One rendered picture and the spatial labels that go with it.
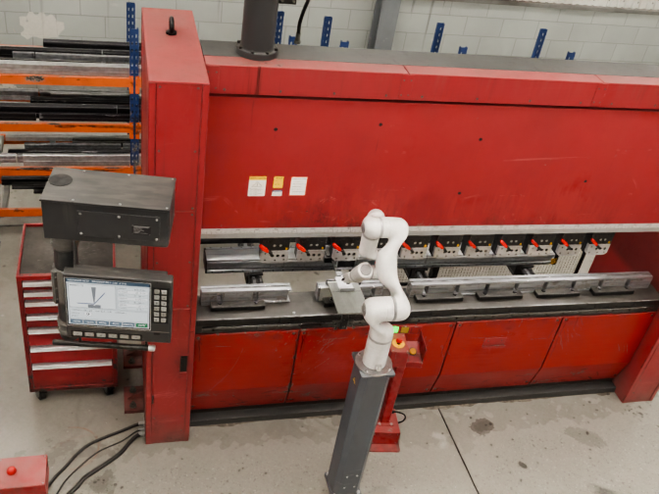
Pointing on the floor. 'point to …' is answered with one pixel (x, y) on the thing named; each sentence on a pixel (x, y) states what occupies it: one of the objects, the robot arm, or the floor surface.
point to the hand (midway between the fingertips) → (348, 280)
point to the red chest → (48, 327)
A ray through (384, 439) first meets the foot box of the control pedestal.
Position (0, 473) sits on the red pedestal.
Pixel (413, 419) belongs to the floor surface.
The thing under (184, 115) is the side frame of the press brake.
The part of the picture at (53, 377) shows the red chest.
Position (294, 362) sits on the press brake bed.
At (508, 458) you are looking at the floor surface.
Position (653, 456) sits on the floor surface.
